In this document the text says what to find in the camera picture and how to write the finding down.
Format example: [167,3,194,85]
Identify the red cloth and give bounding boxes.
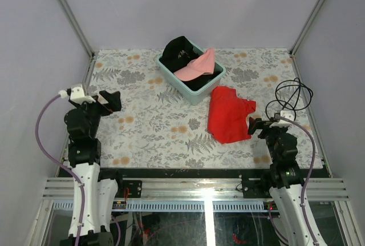
[208,86,256,144]

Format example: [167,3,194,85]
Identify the black wire hat stand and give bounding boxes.
[265,77,314,120]

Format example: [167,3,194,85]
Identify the corner aluminium post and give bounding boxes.
[57,0,95,58]
[288,0,343,57]

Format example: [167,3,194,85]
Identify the left corner aluminium post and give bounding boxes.
[57,0,95,58]

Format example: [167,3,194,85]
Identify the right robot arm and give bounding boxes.
[248,111,327,245]

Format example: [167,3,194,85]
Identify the black cap gold logo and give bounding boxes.
[160,36,199,73]

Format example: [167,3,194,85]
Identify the purple cable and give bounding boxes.
[35,94,86,246]
[278,116,320,246]

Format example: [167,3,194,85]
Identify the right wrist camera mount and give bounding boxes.
[270,110,295,128]

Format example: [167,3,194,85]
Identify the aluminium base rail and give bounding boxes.
[42,177,350,200]

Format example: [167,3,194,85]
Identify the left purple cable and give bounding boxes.
[35,94,86,246]

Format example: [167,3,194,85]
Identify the right corner aluminium post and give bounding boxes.
[288,0,343,57]

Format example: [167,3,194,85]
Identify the pink baseball cap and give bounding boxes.
[174,48,215,82]

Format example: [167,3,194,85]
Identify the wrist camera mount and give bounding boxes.
[58,84,96,104]
[270,110,295,128]

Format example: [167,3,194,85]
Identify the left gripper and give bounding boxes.
[77,90,123,138]

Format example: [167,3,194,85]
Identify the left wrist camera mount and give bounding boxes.
[58,84,96,104]

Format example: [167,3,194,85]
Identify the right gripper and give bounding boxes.
[247,117,287,163]

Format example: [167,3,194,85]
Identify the floral table mat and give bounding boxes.
[85,47,325,170]

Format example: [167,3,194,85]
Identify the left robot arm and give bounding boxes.
[59,91,125,245]

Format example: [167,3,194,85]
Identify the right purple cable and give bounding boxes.
[278,116,320,246]

